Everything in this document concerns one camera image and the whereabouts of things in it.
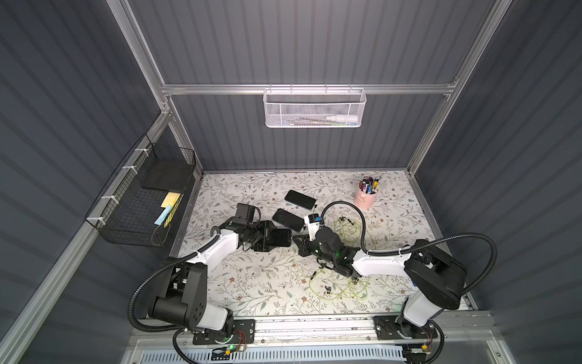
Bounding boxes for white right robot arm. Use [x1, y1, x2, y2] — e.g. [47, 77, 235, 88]
[292, 211, 498, 339]

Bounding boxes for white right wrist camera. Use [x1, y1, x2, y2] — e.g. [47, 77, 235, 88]
[304, 213, 321, 241]

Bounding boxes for green earphone cable coil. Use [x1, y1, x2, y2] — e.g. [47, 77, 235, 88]
[308, 215, 371, 301]

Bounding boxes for colourful markers in bucket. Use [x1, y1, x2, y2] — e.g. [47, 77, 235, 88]
[359, 177, 380, 195]

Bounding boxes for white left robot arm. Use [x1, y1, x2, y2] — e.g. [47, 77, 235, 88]
[127, 203, 268, 339]

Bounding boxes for black notebook in basket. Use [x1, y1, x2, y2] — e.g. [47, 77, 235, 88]
[141, 160, 192, 193]

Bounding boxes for black smartphone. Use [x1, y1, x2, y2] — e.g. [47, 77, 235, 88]
[269, 228, 293, 247]
[272, 209, 305, 232]

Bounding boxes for yellow sticky notes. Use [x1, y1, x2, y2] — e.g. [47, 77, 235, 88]
[161, 192, 181, 209]

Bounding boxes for white marker in basket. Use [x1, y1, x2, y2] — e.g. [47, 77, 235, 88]
[326, 115, 360, 124]

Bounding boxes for pink pen bucket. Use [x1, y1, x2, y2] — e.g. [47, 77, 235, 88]
[354, 190, 377, 211]

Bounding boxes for black wire wall basket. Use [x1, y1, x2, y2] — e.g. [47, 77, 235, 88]
[86, 135, 196, 248]

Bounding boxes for white wire mesh basket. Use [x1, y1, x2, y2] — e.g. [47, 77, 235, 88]
[262, 86, 367, 128]

